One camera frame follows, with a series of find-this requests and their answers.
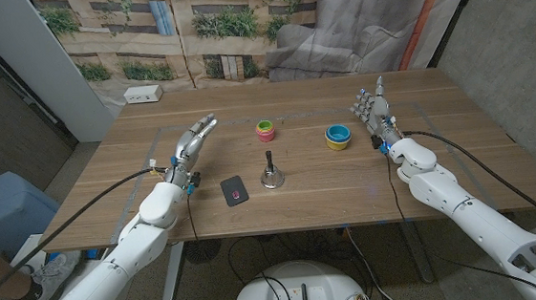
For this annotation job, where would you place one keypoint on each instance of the dark blue toy cup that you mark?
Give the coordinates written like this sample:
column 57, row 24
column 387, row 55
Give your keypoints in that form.
column 338, row 141

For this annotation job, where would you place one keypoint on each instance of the white table leg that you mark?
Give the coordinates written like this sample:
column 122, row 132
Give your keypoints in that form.
column 172, row 277

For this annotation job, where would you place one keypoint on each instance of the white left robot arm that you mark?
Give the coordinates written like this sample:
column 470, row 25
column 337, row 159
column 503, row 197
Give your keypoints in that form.
column 115, row 272

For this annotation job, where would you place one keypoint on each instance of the large yellow toy cup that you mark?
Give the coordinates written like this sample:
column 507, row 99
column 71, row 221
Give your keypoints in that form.
column 337, row 145

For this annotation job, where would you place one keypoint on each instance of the small yellow toy cup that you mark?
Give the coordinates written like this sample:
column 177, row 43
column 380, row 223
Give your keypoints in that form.
column 265, row 131

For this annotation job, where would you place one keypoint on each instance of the blue grey bin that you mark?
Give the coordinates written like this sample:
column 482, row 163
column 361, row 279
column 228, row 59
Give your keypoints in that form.
column 4, row 214

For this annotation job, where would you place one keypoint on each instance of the grey table leg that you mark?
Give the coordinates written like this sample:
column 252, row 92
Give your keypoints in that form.
column 418, row 258

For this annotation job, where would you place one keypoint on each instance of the green toy cup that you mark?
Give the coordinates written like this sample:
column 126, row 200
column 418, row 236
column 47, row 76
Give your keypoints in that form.
column 264, row 124

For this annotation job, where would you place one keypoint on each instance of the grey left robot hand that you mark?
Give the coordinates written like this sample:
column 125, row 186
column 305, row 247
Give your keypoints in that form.
column 191, row 144

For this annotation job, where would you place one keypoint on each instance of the printed backdrop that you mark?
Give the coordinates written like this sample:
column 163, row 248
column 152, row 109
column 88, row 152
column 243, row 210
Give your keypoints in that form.
column 240, row 37

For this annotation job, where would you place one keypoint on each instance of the white floor platform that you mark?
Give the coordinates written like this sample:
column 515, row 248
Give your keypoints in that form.
column 31, row 247

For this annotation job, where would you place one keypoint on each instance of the blue flat item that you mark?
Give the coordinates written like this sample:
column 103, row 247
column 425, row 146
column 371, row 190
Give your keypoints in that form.
column 89, row 253

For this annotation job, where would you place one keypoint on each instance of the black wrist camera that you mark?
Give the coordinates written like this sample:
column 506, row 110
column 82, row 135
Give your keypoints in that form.
column 195, row 179
column 376, row 142

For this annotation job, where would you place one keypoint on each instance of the black card holder pink logo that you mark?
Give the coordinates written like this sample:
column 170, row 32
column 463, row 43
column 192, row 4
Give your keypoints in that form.
column 233, row 188

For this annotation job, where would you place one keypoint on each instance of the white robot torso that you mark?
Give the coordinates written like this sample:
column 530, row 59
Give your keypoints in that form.
column 302, row 276

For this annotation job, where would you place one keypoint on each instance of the black backdrop frame pole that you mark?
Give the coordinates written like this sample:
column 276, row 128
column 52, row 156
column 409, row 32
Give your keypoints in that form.
column 456, row 16

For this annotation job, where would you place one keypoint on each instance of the round black floor object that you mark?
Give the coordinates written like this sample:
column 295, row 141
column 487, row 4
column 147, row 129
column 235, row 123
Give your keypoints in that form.
column 201, row 252

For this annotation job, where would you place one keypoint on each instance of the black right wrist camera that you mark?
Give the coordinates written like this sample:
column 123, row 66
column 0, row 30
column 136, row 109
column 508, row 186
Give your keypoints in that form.
column 376, row 142

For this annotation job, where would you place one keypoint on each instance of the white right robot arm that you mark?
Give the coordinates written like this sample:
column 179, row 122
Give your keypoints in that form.
column 475, row 225

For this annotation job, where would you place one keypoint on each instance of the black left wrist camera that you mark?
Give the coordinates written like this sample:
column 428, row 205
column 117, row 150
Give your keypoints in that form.
column 195, row 179

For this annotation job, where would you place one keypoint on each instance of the white power strip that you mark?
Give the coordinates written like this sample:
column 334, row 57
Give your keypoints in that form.
column 143, row 94

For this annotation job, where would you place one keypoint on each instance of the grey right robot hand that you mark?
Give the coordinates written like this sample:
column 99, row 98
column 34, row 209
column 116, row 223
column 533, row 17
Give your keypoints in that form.
column 379, row 112

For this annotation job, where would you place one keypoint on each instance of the light blue toy cup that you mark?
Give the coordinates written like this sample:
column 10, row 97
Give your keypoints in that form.
column 338, row 132

